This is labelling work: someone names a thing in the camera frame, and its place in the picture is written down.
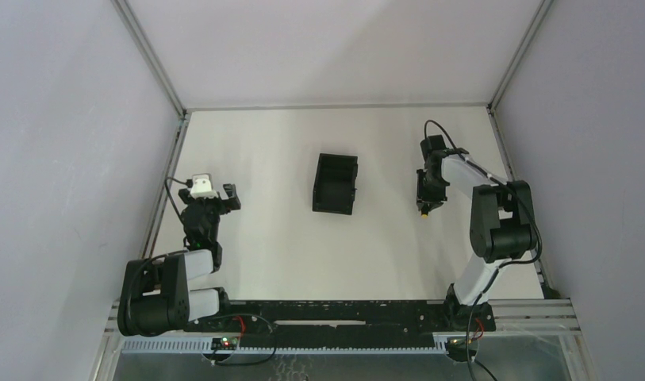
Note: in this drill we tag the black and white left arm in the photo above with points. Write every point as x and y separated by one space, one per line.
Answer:
155 296

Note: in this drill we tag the control circuit board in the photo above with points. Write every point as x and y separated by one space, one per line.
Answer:
225 344
459 350

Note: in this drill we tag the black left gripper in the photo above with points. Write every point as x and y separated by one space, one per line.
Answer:
207 202

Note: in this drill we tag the right control circuit board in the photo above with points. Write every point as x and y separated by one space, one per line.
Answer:
459 350

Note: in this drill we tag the slotted grey cable duct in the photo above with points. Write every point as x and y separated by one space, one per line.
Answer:
207 345

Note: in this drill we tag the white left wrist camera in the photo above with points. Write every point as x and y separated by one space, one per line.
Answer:
202 187

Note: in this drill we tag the left control circuit board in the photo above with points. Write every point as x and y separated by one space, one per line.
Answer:
225 344

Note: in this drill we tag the black plastic bin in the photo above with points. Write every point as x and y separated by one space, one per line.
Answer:
334 184

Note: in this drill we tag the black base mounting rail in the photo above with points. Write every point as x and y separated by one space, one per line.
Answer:
363 324

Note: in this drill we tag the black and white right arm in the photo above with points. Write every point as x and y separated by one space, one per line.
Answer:
502 227

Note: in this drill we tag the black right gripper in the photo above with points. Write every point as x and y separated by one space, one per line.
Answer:
426 194

